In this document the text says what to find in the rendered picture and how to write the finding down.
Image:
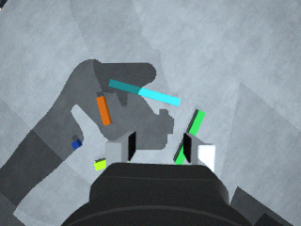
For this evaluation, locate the small blue cube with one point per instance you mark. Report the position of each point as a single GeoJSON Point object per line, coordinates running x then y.
{"type": "Point", "coordinates": [76, 144]}

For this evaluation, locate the orange rod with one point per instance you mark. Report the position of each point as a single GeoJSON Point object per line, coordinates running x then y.
{"type": "Point", "coordinates": [102, 104]}

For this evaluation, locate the turquoise rod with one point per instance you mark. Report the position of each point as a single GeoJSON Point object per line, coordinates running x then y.
{"type": "Point", "coordinates": [144, 92]}

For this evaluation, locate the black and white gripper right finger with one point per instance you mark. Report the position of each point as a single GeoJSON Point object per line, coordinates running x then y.
{"type": "Point", "coordinates": [197, 152]}

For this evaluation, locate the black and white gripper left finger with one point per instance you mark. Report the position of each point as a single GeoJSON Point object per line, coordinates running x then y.
{"type": "Point", "coordinates": [120, 150]}

